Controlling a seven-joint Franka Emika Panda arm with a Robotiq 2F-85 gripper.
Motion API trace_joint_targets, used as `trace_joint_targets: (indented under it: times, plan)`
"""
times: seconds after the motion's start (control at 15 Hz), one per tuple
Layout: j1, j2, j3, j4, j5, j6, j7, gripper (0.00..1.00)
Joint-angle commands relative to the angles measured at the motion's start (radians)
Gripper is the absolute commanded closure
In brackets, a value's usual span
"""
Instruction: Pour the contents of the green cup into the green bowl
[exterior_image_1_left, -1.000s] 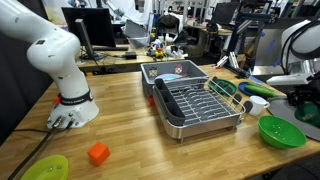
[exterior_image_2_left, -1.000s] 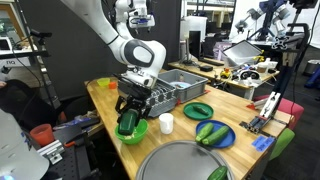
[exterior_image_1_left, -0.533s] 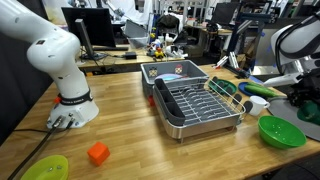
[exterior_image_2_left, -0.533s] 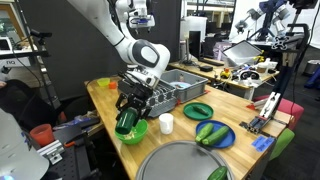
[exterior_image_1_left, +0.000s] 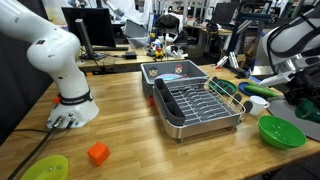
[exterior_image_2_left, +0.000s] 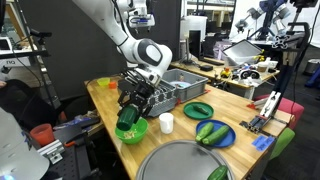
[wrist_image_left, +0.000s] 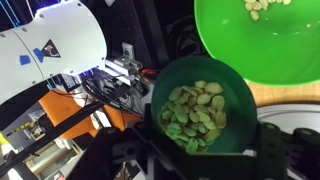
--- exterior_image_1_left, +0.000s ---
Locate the bright green bowl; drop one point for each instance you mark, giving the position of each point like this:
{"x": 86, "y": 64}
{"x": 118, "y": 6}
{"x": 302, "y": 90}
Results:
{"x": 281, "y": 133}

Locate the green plate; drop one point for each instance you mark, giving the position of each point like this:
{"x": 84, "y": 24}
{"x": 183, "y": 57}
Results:
{"x": 230, "y": 87}

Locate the grey dish rack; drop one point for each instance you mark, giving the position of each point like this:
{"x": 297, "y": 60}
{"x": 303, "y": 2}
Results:
{"x": 166, "y": 103}

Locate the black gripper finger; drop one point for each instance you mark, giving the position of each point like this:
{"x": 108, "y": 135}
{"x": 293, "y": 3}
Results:
{"x": 310, "y": 100}
{"x": 293, "y": 97}

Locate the grey plastic bin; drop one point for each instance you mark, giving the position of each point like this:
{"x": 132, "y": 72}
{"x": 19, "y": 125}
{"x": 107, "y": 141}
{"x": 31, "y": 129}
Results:
{"x": 195, "y": 71}

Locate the wooden side desk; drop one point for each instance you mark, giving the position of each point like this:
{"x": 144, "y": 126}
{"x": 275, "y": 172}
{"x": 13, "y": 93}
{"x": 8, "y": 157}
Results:
{"x": 113, "y": 61}

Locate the small black box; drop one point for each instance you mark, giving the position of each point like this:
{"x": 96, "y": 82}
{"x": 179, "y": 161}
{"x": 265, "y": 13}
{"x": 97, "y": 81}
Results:
{"x": 130, "y": 55}

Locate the black bag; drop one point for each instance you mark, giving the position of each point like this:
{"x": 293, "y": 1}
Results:
{"x": 168, "y": 21}

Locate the checkered small cube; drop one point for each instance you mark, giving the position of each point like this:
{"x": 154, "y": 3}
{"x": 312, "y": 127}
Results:
{"x": 152, "y": 72}
{"x": 179, "y": 69}

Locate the red plastic piece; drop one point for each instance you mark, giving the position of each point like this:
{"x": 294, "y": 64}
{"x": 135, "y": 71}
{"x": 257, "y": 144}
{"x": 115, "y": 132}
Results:
{"x": 151, "y": 101}

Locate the black computer monitor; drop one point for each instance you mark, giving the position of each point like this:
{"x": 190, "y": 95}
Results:
{"x": 100, "y": 26}

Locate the black aluminium camera stand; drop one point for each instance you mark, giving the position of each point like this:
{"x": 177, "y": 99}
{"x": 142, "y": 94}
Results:
{"x": 236, "y": 40}

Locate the clear container grey lid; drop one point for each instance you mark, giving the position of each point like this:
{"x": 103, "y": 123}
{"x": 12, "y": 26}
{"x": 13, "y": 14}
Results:
{"x": 135, "y": 33}

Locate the white mug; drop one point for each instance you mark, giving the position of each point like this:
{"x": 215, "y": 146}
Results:
{"x": 256, "y": 105}

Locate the grey round tray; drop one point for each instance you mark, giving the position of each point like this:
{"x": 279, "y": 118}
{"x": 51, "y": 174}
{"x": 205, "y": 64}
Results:
{"x": 283, "y": 111}

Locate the orange cube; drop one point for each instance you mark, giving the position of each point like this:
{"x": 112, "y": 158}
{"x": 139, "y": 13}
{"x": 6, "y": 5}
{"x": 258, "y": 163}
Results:
{"x": 98, "y": 154}

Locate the dark background monitor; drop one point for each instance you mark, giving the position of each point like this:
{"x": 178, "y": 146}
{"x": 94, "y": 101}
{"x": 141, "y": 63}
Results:
{"x": 225, "y": 13}

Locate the yellow-green small bowl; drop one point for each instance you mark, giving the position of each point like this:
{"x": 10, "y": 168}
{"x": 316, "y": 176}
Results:
{"x": 45, "y": 168}

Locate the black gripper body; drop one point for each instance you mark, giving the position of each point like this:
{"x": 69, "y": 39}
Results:
{"x": 306, "y": 83}

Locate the long green cucumber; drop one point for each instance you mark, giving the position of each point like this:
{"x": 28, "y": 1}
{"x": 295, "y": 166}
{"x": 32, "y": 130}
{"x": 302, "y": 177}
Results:
{"x": 261, "y": 91}
{"x": 258, "y": 84}

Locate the light blue plate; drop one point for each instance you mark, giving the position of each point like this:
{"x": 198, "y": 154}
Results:
{"x": 168, "y": 77}

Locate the white black headset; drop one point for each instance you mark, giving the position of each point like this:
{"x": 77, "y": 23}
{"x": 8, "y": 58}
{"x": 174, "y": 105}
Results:
{"x": 176, "y": 51}

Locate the yellow toy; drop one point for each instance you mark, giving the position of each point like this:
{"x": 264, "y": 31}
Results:
{"x": 159, "y": 54}

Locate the dark green cup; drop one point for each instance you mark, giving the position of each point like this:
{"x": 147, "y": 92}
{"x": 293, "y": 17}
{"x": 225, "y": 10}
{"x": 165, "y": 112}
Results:
{"x": 310, "y": 113}

